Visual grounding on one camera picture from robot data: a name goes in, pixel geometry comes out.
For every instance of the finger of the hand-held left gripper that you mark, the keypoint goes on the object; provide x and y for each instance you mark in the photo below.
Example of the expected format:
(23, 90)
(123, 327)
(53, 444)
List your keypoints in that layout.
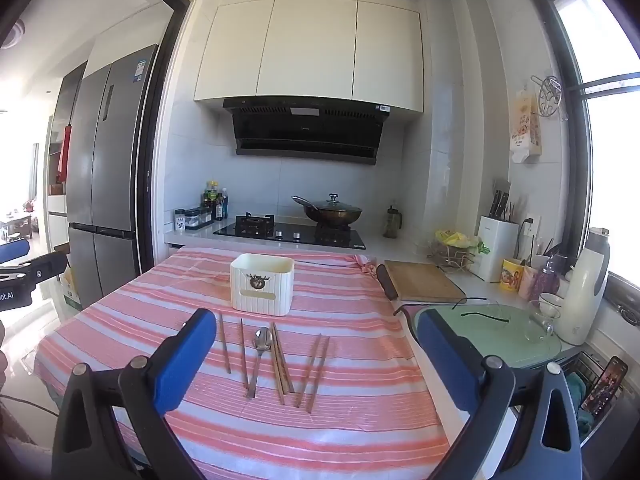
(12, 251)

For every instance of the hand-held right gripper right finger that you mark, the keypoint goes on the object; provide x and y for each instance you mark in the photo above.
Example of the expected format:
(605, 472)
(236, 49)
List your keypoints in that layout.
(447, 360)

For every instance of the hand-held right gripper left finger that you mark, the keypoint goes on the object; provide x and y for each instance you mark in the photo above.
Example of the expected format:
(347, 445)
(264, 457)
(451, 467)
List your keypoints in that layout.
(185, 360)

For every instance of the wooden chopstick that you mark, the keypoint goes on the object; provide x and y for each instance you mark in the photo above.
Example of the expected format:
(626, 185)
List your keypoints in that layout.
(224, 342)
(309, 370)
(243, 355)
(277, 367)
(318, 375)
(284, 360)

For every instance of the metal spoon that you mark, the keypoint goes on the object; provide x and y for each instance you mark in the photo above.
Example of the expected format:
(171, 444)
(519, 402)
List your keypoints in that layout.
(262, 339)

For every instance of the cream ribbed utensil holder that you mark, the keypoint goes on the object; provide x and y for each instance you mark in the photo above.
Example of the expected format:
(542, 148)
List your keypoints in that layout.
(245, 270)

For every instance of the small wooden table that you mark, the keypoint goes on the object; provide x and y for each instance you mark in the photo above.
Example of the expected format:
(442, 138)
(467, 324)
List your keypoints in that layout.
(17, 222)

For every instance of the cardboard box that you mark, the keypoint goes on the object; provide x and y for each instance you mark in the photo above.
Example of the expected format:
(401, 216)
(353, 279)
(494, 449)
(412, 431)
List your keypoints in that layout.
(71, 287)

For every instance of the wooden cutting board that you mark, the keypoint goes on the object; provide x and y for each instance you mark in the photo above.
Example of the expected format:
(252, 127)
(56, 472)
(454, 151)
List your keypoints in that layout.
(425, 280)

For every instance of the clear glass cup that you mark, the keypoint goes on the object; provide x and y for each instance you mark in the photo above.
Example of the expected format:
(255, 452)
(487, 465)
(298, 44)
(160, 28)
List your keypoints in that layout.
(540, 325)

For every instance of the black oblong object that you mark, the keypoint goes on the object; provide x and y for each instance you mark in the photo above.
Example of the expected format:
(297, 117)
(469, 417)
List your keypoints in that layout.
(386, 280)

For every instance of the yellow printed mug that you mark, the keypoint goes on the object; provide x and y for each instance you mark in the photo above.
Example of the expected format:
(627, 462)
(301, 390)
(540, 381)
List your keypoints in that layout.
(512, 274)

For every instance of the pink striped tablecloth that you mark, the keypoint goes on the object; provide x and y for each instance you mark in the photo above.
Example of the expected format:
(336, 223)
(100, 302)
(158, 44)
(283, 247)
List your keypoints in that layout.
(350, 410)

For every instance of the pink cup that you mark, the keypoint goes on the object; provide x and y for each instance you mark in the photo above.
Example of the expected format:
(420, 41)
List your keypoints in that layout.
(527, 282)

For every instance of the white bowl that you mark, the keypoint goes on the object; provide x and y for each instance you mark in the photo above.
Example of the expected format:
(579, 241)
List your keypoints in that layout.
(550, 302)

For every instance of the white knife block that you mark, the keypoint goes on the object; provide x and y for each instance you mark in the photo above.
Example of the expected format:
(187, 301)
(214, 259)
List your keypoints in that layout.
(495, 250)

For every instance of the yellow plastic bag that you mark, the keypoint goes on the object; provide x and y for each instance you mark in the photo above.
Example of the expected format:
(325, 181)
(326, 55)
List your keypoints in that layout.
(450, 237)

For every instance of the purple soap dispenser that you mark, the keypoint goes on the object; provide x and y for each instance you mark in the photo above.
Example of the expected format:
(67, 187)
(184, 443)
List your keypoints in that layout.
(545, 282)

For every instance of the grey refrigerator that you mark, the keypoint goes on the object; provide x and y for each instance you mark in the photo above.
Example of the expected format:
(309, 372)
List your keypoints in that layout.
(115, 160)

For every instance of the white label spice jar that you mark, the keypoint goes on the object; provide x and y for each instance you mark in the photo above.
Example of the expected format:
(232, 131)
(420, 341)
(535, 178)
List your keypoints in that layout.
(179, 220)

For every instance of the black spice jar rack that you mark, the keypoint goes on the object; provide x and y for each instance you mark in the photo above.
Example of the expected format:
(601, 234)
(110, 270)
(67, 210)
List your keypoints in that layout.
(197, 218)

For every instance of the white thermos jug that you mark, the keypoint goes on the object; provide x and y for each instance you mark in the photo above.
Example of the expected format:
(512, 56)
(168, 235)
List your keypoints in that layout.
(585, 290)

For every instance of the smartphone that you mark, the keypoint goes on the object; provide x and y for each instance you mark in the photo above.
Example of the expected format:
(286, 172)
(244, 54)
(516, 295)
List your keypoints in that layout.
(605, 385)

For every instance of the black gas stove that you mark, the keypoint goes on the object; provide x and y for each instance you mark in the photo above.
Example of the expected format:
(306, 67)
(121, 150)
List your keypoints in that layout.
(290, 235)

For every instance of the yellow cap oil bottle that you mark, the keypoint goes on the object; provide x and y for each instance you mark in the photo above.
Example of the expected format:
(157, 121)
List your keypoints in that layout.
(212, 192)

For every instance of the dark wok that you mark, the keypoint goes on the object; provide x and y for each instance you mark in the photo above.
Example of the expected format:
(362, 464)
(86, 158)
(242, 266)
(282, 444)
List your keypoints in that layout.
(330, 217)

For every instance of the glass wok lid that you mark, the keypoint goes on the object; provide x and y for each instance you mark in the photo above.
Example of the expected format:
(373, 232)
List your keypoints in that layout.
(331, 205)

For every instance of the hanging printed paper bag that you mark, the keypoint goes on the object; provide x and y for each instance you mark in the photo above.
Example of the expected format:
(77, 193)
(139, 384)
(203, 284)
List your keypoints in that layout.
(525, 130)

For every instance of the window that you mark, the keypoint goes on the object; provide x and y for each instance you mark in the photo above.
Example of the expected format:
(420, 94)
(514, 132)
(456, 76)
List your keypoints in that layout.
(610, 160)

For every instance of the black range hood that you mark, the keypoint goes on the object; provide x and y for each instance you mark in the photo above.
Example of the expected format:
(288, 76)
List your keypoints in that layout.
(305, 130)

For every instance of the white wall outlet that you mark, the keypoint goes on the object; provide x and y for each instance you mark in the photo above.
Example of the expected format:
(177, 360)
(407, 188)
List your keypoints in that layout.
(532, 225)

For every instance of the white wall cabinet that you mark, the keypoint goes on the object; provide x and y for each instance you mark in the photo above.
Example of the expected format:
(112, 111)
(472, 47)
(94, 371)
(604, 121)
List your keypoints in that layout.
(310, 50)

